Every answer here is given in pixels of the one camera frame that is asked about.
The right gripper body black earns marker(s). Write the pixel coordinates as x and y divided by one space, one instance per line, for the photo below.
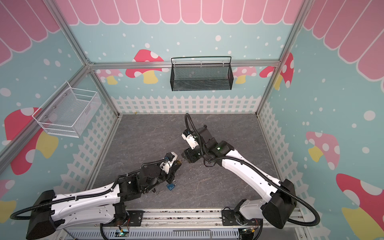
188 154

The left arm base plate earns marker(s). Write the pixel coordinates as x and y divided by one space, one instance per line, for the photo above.
131 218

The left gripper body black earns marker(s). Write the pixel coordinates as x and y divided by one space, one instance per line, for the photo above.
170 176

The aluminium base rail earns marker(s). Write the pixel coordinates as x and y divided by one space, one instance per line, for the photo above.
152 218

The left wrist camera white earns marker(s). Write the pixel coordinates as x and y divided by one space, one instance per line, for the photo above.
168 162

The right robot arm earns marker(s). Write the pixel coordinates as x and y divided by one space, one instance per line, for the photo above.
278 198

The white wire mesh basket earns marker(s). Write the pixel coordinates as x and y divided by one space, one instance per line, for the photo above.
68 112

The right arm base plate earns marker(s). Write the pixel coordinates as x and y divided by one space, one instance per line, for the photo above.
232 218

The large blue padlock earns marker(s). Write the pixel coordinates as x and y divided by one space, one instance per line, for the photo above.
172 185

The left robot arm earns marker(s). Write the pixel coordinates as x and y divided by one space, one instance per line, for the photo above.
104 205

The black wire mesh basket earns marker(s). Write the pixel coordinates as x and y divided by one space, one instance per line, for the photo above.
201 73

